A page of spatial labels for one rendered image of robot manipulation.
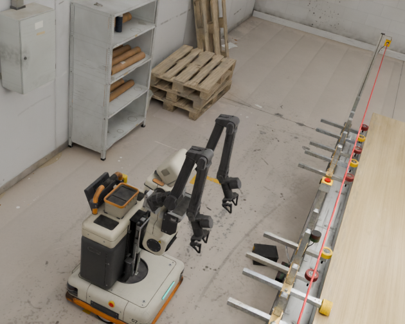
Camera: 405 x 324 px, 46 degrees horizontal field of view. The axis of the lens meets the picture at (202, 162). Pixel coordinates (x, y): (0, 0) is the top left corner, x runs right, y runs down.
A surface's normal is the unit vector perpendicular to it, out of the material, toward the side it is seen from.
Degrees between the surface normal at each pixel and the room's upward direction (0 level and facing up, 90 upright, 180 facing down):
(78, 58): 90
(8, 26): 90
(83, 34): 90
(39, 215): 0
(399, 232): 0
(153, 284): 0
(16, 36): 90
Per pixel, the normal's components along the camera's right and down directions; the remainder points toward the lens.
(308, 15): -0.39, 0.46
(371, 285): 0.17, -0.82
